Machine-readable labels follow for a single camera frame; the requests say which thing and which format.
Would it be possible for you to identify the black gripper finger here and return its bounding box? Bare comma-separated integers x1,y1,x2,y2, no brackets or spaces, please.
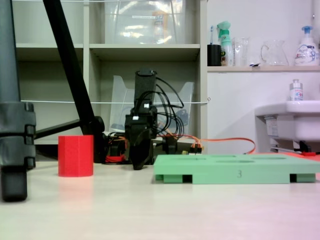
128,135,145,171
140,129,154,167

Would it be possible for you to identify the red octagonal pillar block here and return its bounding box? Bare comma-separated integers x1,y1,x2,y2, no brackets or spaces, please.
58,134,95,178

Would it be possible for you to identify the orange flat block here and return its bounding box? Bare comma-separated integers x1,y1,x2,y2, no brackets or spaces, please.
287,151,320,163

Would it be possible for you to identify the black table clamp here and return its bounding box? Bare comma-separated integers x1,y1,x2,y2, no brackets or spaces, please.
162,136,179,155

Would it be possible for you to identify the beige shelf unit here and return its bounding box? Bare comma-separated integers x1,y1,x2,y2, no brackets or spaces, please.
11,0,208,146

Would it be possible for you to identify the black tripod brace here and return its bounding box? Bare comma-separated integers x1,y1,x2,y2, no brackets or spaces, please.
34,119,85,140

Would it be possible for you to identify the slim black tripod leg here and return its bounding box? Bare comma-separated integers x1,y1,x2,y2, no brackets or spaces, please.
42,0,107,165

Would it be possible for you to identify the green shape sorter board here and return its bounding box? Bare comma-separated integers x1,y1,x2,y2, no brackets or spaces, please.
152,154,320,185

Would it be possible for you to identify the clear plastic storage box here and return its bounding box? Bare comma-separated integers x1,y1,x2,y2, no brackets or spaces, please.
103,0,187,45

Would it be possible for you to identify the black cup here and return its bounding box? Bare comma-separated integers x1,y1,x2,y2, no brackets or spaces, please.
207,44,222,67

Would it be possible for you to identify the green spray bottle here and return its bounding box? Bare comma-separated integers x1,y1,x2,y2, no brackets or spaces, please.
216,21,234,67

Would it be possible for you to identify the thick notched tripod leg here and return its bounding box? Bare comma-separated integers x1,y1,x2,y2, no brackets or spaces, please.
0,0,37,203

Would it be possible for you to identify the clear measuring cup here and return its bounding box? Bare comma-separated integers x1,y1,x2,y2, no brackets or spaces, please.
231,36,251,67

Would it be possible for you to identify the white sink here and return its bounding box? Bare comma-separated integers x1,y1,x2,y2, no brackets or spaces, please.
254,100,320,148

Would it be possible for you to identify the glass pitcher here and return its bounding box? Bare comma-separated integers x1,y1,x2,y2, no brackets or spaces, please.
260,39,290,67

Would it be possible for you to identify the clear sanitizer bottle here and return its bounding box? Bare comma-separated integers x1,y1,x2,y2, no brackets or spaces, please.
289,79,304,102

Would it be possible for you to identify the white foam soap bottle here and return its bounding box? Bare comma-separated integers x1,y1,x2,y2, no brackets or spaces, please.
294,25,320,67

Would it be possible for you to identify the thin orange cable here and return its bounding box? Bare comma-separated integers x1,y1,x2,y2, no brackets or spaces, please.
159,134,256,155

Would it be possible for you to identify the white cord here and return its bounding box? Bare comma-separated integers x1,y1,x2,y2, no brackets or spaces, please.
20,96,212,105

